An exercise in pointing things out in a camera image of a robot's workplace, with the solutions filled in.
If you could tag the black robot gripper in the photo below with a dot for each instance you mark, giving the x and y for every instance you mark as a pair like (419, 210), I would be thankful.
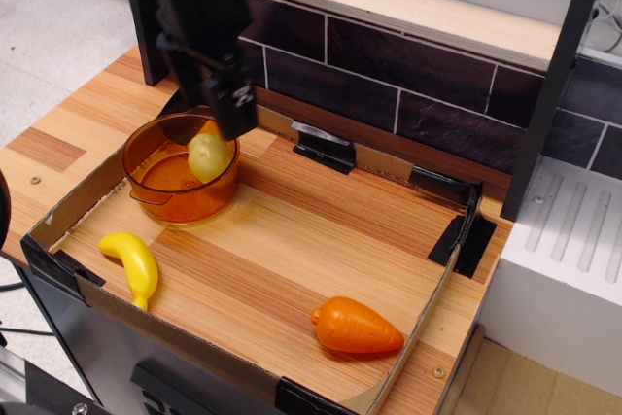
(180, 128)

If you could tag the yellow plastic potato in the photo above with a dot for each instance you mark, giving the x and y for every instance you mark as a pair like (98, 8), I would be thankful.
(209, 156)

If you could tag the black robot arm with grey cuff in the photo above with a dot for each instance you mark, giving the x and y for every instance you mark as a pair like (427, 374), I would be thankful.
(199, 43)

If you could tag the cardboard fence with black tape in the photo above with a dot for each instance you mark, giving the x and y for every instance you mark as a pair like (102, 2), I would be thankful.
(229, 327)

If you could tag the orange transparent plastic pot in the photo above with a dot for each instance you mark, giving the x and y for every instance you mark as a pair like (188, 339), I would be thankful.
(162, 183)

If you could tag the yellow plastic banana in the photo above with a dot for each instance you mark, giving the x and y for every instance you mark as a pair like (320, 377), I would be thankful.
(139, 264)

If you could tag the orange plastic carrot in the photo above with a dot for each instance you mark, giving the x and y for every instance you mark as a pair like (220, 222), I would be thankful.
(345, 325)

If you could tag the white ribbed sink unit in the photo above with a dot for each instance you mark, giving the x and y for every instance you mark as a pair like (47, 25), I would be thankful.
(555, 297)

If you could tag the black vertical post left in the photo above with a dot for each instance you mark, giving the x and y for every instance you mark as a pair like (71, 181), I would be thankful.
(155, 67)

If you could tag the black vertical post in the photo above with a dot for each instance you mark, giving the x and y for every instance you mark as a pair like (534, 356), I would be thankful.
(155, 67)
(578, 16)

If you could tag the black vertical post right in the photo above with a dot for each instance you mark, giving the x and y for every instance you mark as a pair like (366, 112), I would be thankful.
(578, 16)

